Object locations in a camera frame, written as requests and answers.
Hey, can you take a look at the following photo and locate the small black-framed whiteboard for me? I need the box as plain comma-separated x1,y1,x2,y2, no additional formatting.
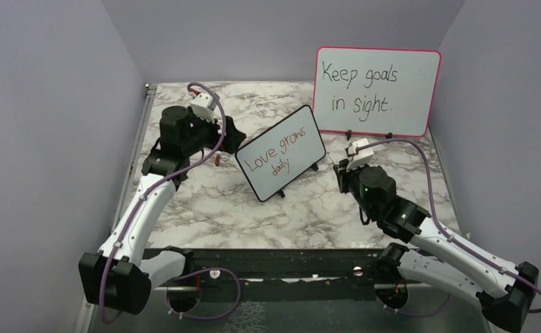
234,105,327,202

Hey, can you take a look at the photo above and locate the white red whiteboard marker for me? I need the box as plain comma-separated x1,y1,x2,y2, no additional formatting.
327,153,339,164

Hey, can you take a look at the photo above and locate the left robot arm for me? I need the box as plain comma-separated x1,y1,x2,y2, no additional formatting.
78,105,246,314

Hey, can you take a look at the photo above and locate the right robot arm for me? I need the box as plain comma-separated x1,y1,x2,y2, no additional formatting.
333,159,539,332

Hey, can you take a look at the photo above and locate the large pink-framed whiteboard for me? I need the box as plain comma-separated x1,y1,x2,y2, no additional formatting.
312,46,442,137

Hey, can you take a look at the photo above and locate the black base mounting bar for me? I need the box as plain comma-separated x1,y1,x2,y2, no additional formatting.
103,247,423,305

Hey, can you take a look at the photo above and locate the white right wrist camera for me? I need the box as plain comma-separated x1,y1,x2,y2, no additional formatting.
345,138,374,172

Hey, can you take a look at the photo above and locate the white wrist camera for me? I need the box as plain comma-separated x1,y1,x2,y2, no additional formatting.
189,92,218,123
345,138,374,172

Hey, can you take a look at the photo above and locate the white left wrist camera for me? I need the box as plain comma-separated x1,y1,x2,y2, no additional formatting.
189,92,218,123

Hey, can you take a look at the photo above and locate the aluminium rail left table edge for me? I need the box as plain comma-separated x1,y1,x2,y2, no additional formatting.
108,83,158,237

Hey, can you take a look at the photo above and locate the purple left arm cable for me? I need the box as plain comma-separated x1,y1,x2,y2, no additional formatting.
99,82,243,325

